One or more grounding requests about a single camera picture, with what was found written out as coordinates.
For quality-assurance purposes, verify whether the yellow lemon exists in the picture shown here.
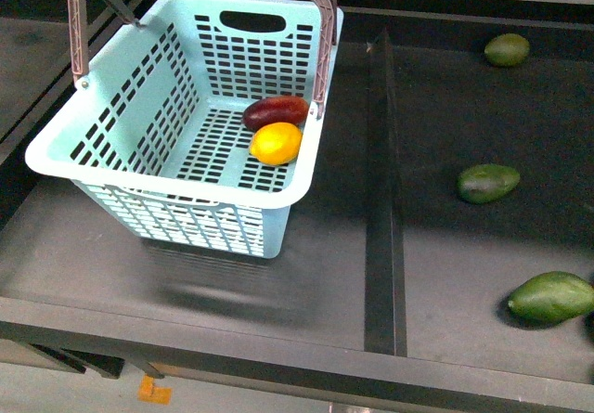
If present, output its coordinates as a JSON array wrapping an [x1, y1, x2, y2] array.
[[249, 123, 303, 166]]

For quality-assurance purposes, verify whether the red mango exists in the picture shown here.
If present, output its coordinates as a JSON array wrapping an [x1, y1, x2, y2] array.
[[242, 96, 309, 132]]

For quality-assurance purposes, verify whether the light blue plastic basket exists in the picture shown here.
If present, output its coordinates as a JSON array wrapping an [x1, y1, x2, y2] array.
[[25, 0, 324, 259]]

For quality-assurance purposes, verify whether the black shelf divider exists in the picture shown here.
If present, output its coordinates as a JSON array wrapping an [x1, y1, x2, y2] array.
[[364, 30, 407, 357]]

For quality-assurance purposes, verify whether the green avocado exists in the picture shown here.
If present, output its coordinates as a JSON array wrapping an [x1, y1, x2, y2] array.
[[457, 163, 521, 204], [484, 33, 531, 67], [507, 271, 593, 324]]

